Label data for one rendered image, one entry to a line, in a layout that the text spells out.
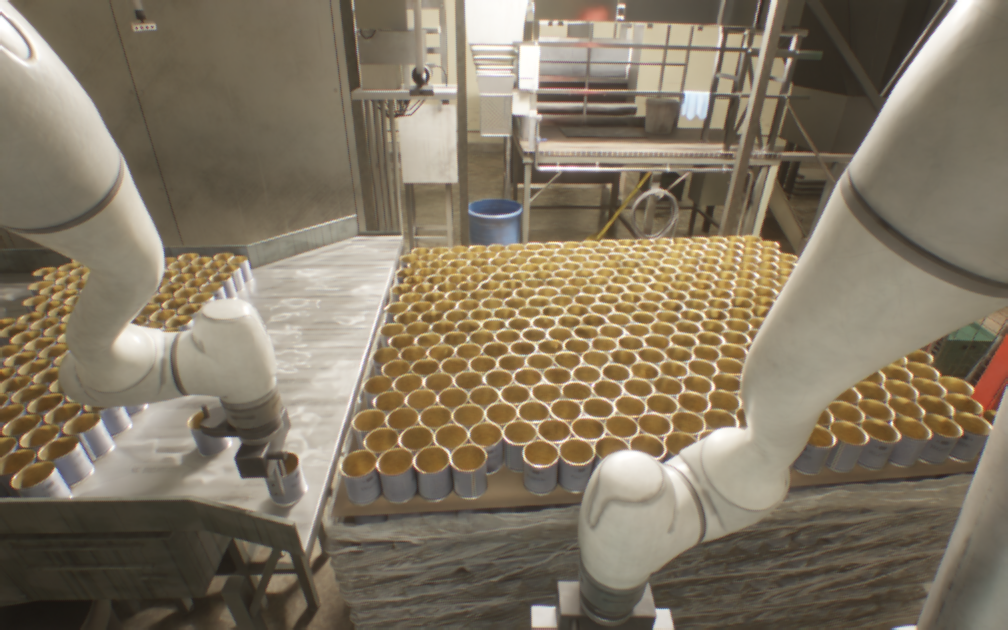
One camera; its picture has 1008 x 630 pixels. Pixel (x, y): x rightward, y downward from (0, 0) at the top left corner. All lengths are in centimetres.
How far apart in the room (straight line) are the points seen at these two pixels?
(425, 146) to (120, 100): 186
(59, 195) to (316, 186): 320
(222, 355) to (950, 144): 81
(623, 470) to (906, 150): 42
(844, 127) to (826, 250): 485
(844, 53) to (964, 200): 469
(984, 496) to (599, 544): 34
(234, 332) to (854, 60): 475
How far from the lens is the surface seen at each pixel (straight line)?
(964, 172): 26
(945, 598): 56
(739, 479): 65
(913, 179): 27
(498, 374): 120
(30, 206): 45
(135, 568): 135
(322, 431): 125
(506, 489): 103
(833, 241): 30
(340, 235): 227
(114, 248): 52
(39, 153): 42
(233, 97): 365
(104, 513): 120
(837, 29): 488
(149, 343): 87
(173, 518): 115
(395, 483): 99
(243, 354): 84
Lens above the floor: 189
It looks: 30 degrees down
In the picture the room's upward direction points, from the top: 1 degrees clockwise
